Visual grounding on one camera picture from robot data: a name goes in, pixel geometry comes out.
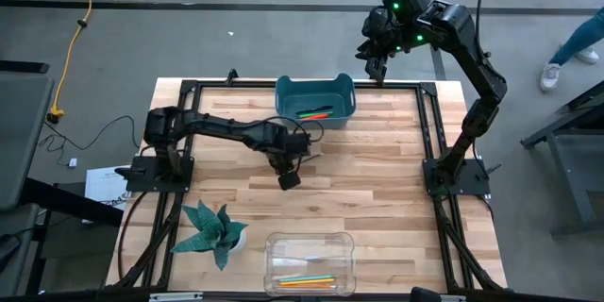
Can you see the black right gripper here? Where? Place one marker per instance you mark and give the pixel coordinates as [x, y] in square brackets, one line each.
[382, 33]

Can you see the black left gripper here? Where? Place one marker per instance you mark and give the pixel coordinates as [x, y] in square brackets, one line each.
[295, 144]

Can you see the orange highlighter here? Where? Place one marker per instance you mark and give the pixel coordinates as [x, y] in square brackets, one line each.
[317, 117]

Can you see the green pen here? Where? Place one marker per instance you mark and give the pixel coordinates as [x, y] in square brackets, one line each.
[315, 114]

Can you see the black pen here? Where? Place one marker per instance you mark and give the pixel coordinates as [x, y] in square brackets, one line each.
[313, 110]

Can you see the teal pencil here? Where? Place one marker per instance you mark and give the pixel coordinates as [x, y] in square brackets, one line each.
[307, 278]

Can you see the yellow pencil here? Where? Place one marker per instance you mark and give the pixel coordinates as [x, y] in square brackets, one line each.
[309, 281]

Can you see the orange pencil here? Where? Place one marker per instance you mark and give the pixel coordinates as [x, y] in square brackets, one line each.
[309, 286]

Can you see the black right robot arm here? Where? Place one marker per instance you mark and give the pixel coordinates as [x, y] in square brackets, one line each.
[486, 75]

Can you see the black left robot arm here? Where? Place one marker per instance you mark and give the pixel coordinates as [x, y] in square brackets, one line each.
[222, 127]

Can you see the teal plastic bin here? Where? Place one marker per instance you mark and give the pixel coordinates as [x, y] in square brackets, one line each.
[292, 99]

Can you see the clear plastic bin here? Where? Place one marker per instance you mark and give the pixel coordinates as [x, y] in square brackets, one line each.
[283, 245]

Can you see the white plant pot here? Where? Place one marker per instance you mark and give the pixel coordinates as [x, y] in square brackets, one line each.
[238, 245]

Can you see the green artificial plant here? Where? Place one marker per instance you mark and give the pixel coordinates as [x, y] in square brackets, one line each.
[210, 233]

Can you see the white paper sheet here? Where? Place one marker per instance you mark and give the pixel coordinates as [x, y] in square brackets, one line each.
[104, 189]

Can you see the person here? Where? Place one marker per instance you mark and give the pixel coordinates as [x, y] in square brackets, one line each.
[580, 38]

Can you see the dark metal table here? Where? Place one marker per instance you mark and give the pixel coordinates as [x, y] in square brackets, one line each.
[566, 151]

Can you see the small white adapter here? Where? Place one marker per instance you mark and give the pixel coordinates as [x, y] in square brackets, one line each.
[72, 162]

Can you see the grey table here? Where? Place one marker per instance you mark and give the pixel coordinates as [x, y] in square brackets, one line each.
[21, 141]

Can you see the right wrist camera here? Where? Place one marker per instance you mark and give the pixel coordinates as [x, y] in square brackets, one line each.
[377, 70]

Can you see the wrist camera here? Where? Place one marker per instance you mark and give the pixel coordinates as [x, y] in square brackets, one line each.
[290, 181]
[377, 70]

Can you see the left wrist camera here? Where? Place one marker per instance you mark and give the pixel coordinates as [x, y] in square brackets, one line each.
[290, 181]

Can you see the black aluminium frame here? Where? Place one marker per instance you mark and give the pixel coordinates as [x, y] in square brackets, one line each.
[245, 84]

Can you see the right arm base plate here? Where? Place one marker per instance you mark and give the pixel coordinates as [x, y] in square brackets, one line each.
[467, 179]

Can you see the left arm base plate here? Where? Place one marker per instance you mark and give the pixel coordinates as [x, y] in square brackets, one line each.
[141, 177]

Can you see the silver bracket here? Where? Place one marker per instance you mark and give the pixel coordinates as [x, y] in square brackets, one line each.
[175, 296]
[450, 298]

